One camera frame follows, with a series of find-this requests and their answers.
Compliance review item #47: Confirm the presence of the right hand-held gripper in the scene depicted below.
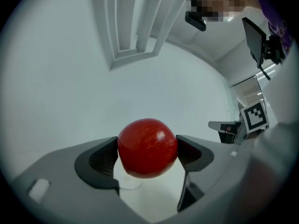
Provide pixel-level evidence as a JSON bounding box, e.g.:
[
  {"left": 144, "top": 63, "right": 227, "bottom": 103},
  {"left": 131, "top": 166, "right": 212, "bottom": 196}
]
[{"left": 207, "top": 101, "right": 271, "bottom": 146}]

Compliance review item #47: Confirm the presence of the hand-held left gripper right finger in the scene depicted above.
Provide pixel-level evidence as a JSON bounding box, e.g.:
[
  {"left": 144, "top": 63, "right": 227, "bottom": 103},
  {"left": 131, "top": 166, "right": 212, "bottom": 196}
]
[{"left": 163, "top": 134, "right": 257, "bottom": 224}]

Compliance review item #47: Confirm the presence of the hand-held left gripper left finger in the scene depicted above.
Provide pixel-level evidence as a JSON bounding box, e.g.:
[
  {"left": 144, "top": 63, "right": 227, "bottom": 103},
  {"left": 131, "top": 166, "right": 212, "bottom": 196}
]
[{"left": 9, "top": 136, "right": 150, "bottom": 224}]

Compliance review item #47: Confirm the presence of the red apple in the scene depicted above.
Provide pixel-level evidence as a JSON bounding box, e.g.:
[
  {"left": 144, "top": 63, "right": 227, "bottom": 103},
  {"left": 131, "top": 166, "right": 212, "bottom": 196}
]
[{"left": 117, "top": 118, "right": 179, "bottom": 180}]

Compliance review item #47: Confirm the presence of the person's head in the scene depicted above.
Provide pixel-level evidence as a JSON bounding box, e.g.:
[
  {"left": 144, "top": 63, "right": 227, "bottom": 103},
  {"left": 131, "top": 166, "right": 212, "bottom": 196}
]
[{"left": 186, "top": 0, "right": 263, "bottom": 22}]

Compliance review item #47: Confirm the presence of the black cable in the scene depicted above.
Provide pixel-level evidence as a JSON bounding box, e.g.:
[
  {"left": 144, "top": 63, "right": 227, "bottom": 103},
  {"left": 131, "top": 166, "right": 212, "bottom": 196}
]
[{"left": 257, "top": 63, "right": 272, "bottom": 81}]

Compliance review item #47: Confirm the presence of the black device mount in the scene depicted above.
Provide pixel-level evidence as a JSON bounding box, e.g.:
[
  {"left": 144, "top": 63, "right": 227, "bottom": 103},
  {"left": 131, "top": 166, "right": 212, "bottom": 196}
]
[{"left": 261, "top": 34, "right": 286, "bottom": 65}]

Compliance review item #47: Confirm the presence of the black head-worn camera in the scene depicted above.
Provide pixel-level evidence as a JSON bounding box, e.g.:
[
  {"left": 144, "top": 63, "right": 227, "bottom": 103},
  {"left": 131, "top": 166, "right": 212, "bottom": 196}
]
[{"left": 185, "top": 0, "right": 207, "bottom": 32}]

